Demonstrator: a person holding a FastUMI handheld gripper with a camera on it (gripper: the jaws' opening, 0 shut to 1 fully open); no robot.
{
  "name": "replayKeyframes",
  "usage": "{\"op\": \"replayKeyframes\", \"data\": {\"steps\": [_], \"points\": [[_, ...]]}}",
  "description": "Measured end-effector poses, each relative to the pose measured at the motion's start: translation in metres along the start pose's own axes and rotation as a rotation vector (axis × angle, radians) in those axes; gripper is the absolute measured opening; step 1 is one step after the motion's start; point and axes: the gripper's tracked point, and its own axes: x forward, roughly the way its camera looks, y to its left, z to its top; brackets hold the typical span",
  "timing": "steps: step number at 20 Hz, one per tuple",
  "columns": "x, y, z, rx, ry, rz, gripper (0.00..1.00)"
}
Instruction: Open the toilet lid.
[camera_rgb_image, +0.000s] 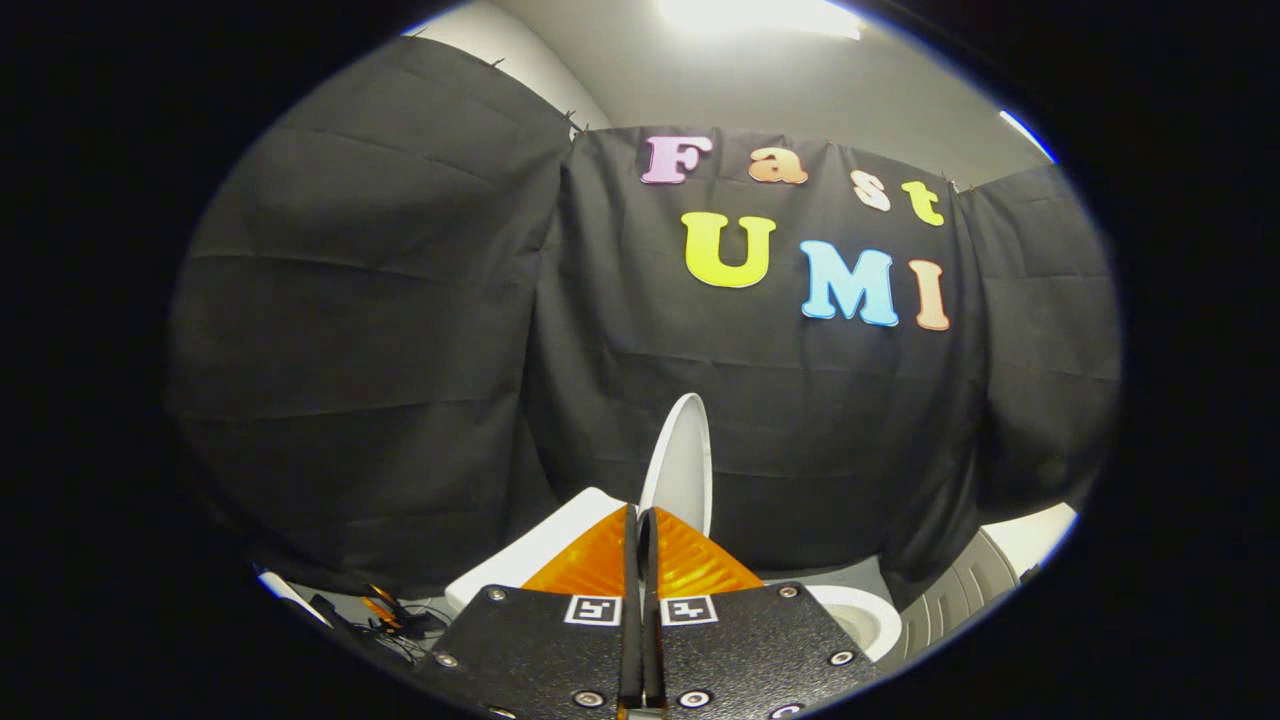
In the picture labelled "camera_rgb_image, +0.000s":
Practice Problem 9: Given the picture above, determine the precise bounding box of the large ceiling light panel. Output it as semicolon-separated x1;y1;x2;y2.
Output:
655;0;863;41

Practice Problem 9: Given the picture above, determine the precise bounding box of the black backdrop cloth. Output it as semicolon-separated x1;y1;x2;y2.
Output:
168;35;1123;611

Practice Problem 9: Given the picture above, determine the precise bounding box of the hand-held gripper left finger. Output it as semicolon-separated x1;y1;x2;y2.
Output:
410;503;641;719

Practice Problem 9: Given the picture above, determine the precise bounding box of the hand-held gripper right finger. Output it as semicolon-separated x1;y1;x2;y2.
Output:
638;506;883;719

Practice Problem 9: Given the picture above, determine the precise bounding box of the thin black cable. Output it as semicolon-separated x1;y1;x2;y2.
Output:
310;593;446;666

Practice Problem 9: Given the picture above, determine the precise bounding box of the white toilet lid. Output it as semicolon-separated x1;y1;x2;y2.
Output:
637;393;714;541

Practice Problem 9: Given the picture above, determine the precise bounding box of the grey drawer cabinet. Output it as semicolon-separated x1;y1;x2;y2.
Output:
900;503;1081;673

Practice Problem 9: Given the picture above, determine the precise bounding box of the white ceramic toilet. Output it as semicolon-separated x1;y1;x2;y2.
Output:
445;487;903;663

